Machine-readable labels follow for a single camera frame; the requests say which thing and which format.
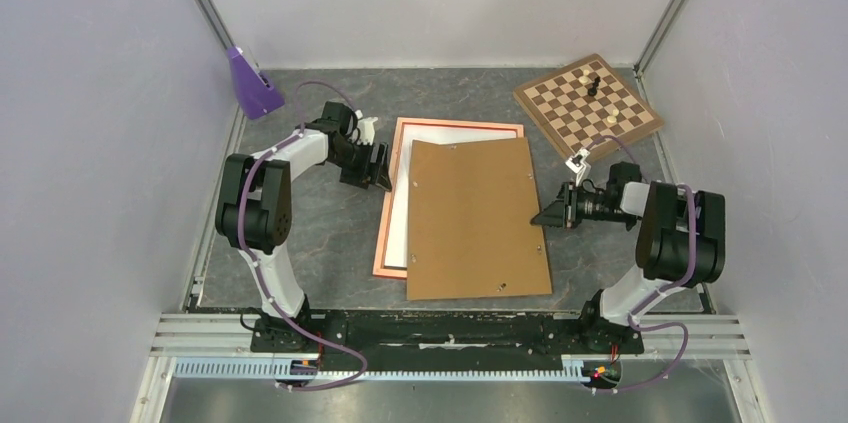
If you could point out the wooden chessboard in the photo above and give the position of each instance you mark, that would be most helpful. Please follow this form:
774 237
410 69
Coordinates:
570 119

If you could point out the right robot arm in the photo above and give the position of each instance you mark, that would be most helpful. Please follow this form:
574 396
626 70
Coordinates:
681 244

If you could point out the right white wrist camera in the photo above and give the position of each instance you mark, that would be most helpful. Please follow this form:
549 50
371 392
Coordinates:
578 164

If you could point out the purple plastic stand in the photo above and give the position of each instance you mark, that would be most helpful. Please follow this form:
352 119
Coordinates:
256 94

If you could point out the orange picture frame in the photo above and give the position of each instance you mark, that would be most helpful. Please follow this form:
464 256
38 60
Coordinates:
464 123

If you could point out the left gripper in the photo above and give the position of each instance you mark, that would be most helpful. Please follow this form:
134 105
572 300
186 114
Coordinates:
369 173

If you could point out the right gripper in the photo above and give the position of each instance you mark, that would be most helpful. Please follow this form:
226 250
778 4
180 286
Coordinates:
564 211

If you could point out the black chess piece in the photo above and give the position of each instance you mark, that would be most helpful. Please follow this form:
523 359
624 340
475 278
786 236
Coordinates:
593 88

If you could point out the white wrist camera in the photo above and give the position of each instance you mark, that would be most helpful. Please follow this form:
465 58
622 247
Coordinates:
578 164
366 130

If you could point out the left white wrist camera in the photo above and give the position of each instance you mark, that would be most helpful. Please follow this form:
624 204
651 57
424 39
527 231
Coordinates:
366 130

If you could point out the white chess piece lower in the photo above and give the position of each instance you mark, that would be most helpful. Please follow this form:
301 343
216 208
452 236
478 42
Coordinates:
612 117

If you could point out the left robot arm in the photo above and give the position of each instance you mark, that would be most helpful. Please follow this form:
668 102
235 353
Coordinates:
254 211

